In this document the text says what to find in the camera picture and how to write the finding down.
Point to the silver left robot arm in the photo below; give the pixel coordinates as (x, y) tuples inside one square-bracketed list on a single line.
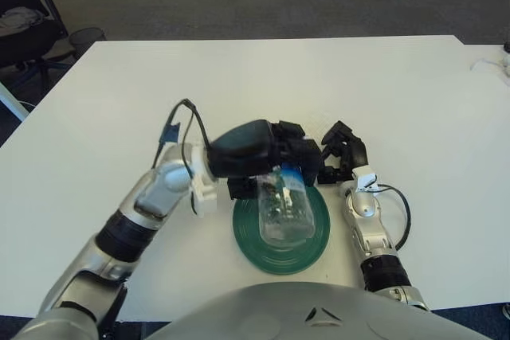
[(119, 228)]

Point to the white desk edge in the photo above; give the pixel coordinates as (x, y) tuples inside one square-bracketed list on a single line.
[(12, 103)]

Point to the grey crumpled cloth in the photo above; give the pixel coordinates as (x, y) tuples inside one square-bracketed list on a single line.
[(18, 17)]

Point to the black office chair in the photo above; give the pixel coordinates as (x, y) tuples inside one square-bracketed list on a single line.
[(24, 43)]

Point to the silver robot torso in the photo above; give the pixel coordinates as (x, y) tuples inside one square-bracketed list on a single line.
[(311, 316)]

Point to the green ribbed plate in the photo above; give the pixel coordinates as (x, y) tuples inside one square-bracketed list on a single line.
[(320, 236)]

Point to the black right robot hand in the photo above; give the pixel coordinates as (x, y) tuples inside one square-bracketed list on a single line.
[(354, 153)]

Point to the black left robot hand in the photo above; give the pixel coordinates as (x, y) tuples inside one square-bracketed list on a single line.
[(247, 149)]

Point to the clear plastic bottle blue cap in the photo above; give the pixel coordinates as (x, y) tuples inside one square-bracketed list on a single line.
[(283, 214)]

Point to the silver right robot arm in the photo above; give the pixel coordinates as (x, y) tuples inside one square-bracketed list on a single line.
[(366, 212)]

